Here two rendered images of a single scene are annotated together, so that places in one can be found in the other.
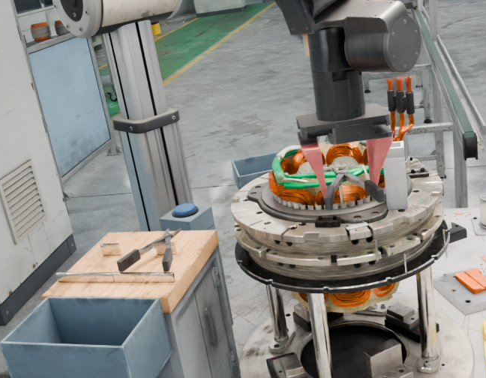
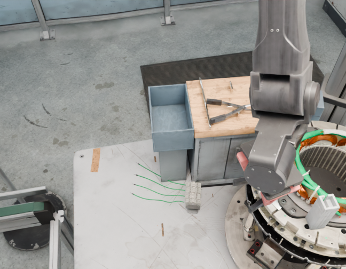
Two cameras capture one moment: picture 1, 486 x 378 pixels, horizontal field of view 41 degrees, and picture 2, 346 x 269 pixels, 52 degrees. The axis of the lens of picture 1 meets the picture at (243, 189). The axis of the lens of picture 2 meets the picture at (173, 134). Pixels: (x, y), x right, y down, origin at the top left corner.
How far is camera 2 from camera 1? 65 cm
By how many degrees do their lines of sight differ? 60
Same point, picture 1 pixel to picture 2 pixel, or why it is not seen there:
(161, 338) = (186, 141)
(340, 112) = not seen: hidden behind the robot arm
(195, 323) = (222, 148)
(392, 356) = (275, 254)
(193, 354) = (212, 156)
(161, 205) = (335, 77)
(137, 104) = not seen: outside the picture
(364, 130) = not seen: hidden behind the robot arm
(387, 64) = (246, 176)
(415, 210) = (309, 235)
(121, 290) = (197, 110)
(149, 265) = (224, 111)
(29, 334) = (166, 91)
